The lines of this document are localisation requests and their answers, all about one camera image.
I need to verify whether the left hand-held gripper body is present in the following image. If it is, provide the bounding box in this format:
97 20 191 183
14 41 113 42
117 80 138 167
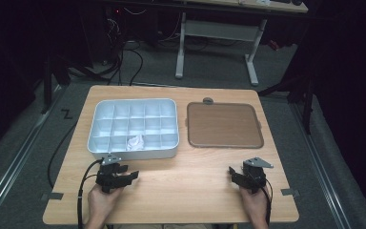
94 155 127 195

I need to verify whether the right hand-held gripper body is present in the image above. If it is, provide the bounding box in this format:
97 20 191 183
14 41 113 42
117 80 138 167
238 156 275 195

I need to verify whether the white sock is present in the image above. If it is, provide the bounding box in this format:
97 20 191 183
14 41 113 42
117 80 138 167
126 134 146 152

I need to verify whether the white divided storage box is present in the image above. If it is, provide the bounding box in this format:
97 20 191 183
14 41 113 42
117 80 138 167
86 97 181 161

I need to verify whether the person's right hand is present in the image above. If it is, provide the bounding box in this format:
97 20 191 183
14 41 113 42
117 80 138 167
238 185 271 221

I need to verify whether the person's left hand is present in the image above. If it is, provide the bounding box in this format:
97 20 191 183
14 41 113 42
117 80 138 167
87 182 126 221

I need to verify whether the grey tape piece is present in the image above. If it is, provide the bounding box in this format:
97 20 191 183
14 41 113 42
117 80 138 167
40 192 65 201
280 188 300 197

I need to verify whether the brown flat tray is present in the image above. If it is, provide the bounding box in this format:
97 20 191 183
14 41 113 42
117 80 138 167
185 101 265 150

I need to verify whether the black metal stand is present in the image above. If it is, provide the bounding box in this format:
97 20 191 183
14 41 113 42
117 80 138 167
40 53 54 115
256 72 316 135

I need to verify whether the small red object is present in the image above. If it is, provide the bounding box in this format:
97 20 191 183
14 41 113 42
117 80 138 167
268 39 281 52

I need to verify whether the wooden desk with white legs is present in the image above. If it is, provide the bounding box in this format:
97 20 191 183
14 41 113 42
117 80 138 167
174 0 309 87

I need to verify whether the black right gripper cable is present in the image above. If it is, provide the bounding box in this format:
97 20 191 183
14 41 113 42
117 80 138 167
262 177 274 225

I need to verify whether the metal floor rail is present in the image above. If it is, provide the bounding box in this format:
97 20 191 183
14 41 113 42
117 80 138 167
290 102 353 229
0 85 65 223

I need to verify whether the bundle of black floor cables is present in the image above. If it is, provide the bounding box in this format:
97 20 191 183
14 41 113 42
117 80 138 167
68 55 124 86

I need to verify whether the black floor cable loop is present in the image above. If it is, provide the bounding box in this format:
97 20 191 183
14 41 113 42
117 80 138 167
125 47 145 86

